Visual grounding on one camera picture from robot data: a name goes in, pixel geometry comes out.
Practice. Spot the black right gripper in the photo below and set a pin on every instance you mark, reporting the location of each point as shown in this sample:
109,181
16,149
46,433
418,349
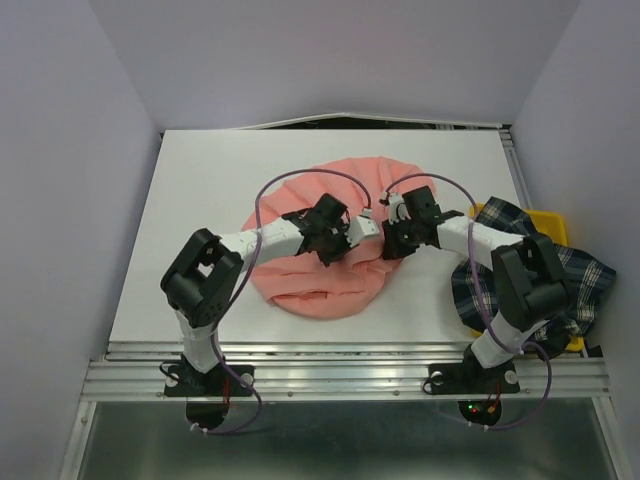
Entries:
391,249

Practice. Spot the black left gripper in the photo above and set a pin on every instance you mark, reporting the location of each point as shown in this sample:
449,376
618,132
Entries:
345,249

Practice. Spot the pink pleated skirt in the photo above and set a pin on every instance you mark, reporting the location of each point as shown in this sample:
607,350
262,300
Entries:
302,285

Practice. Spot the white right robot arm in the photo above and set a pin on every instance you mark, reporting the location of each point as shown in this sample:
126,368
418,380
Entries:
529,281

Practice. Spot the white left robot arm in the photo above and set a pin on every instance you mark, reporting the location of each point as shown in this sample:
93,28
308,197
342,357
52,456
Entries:
201,283

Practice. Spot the yellow plastic bin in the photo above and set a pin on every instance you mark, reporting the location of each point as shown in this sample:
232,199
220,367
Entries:
553,225

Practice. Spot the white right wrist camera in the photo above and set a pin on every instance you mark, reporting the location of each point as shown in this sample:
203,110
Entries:
396,207

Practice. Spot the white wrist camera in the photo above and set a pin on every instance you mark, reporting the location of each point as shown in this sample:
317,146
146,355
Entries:
396,207
361,228

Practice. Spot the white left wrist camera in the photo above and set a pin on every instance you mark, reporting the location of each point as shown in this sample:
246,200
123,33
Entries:
361,228

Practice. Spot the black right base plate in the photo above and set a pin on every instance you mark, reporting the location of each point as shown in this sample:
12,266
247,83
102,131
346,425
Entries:
461,380

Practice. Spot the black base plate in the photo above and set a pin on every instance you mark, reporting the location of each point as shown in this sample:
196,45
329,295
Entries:
183,381
461,380

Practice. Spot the aluminium right side rail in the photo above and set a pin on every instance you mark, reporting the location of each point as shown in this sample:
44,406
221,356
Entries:
514,166

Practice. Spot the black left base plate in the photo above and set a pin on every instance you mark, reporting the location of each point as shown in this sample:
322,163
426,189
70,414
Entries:
183,381

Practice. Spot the aluminium front rail frame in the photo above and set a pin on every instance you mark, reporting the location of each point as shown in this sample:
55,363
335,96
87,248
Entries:
128,372

